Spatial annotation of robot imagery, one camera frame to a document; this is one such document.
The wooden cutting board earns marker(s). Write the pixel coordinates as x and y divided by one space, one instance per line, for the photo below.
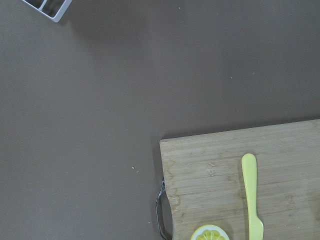
204 181

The yellow plastic knife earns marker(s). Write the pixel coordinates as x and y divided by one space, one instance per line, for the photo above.
249 172

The front lemon slice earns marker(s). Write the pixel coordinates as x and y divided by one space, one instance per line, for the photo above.
209 232

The white wire cup rack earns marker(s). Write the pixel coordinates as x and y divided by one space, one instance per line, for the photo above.
52 9

